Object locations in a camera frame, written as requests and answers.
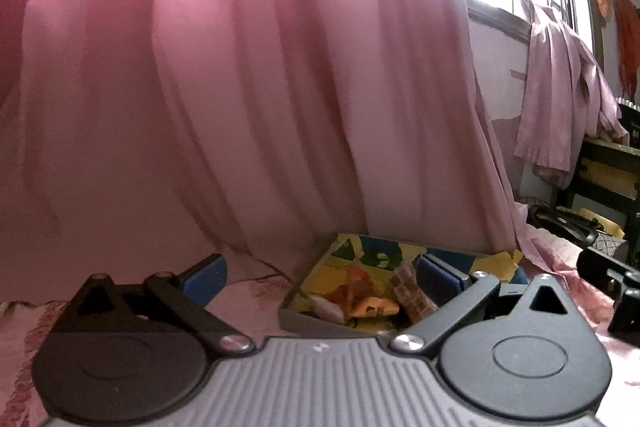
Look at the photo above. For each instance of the grey snack tray box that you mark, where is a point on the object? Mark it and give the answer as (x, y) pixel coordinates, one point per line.
(306, 313)

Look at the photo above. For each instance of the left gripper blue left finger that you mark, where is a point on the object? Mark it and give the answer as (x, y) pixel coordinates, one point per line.
(181, 300)

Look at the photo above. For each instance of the pink floral bed sheet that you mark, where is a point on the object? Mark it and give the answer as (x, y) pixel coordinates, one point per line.
(541, 355)

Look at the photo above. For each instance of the pink patterned snack packet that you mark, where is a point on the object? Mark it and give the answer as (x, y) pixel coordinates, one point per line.
(409, 295)

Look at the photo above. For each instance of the orange hanging wall decoration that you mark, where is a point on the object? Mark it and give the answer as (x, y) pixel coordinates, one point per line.
(626, 15)

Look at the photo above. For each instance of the dark wooden side table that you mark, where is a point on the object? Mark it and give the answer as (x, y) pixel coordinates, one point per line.
(607, 173)

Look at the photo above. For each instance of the black box on table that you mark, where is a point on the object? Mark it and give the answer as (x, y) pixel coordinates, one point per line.
(630, 120)

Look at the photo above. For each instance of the tied purple curtain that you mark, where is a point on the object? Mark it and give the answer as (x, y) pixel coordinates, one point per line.
(566, 99)

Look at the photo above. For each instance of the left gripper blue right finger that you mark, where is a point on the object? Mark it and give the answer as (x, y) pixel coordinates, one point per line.
(460, 299)

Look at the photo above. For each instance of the large pink curtain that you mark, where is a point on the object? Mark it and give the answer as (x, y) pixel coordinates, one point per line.
(141, 135)

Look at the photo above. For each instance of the orange sausage snack packet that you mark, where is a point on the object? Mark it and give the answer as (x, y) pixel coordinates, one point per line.
(358, 298)

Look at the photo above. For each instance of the black handbag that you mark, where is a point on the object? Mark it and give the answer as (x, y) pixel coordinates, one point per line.
(582, 231)

